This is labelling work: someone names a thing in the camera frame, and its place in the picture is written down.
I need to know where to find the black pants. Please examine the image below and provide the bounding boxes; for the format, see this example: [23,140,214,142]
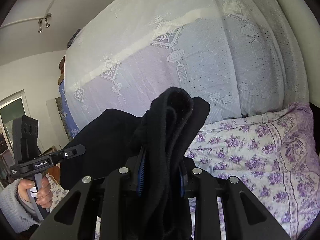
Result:
[60,87,210,239]

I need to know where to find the purple floral bedspread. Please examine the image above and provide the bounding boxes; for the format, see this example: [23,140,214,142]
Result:
[47,101,317,240]

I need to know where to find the left hand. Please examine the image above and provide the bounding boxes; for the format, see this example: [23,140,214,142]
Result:
[17,176,53,209]

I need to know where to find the grey knit sleeve forearm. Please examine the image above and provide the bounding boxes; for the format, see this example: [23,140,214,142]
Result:
[0,179,41,233]

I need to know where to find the ceiling spotlight fixture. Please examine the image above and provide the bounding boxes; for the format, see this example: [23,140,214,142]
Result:
[38,13,52,33]

